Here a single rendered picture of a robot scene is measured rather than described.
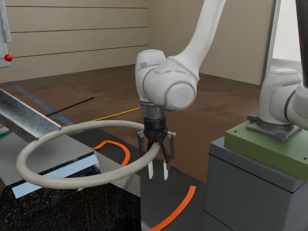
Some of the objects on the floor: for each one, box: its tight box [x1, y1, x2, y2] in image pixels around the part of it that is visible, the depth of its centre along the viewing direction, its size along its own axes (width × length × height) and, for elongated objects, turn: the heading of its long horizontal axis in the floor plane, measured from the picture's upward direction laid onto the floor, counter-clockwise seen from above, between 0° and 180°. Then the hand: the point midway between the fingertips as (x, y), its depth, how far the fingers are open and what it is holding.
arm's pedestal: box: [203, 136, 308, 231], centre depth 138 cm, size 50×50×80 cm
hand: (158, 169), depth 95 cm, fingers open, 5 cm apart
